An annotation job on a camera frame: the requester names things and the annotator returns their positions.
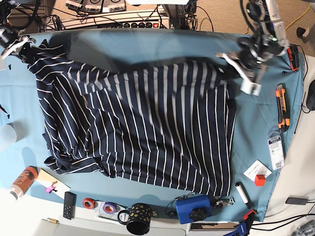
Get orange brown bottle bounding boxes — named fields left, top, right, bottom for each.
left=9, top=166, right=38, bottom=200

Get white card packet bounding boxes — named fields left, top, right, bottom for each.
left=243, top=160, right=272, bottom=182

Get orange black utility knife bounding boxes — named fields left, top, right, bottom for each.
left=276, top=84, right=290, bottom=133

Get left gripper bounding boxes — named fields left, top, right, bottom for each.
left=216, top=49, right=270, bottom=84

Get blue box black knob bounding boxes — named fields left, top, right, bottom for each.
left=175, top=195, right=213, bottom=224

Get light blue table cloth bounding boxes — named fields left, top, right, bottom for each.
left=0, top=29, right=304, bottom=220

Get purple tape roll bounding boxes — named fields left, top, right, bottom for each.
left=103, top=202, right=117, bottom=214

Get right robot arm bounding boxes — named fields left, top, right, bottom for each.
left=0, top=0, right=41, bottom=64

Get clear plastic blister pack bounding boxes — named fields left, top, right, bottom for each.
left=267, top=131, right=285, bottom=170

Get red tape roll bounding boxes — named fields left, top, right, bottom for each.
left=82, top=198, right=95, bottom=209

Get navy white striped t-shirt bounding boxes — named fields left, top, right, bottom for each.
left=28, top=41, right=236, bottom=197

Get blue orange bottom clamp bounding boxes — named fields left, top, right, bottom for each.
left=224, top=209, right=257, bottom=236

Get tan cardboard sheet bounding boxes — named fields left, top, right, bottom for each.
left=37, top=169, right=70, bottom=199

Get black power adapter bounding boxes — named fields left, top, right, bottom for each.
left=285, top=196, right=309, bottom=206

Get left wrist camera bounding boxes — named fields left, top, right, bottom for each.
left=240, top=79, right=262, bottom=96

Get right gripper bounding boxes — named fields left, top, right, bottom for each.
left=0, top=28, right=36, bottom=64

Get white black marker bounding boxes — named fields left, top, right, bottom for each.
left=235, top=182, right=252, bottom=209

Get orange black clamp tool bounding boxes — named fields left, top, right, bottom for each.
left=287, top=44, right=300, bottom=72

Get black remote control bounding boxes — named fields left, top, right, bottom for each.
left=63, top=191, right=76, bottom=220

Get metal carabiner keyring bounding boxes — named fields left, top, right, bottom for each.
left=213, top=196, right=235, bottom=209

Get black mug gold dots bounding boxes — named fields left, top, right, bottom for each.
left=117, top=203, right=152, bottom=236

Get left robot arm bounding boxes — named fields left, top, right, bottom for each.
left=217, top=0, right=289, bottom=83

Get red small cube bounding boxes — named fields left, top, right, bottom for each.
left=254, top=175, right=266, bottom=187

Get translucent white plastic cup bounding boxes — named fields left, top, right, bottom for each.
left=0, top=124, right=17, bottom=152

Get black computer mouse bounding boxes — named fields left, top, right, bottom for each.
left=306, top=80, right=315, bottom=111

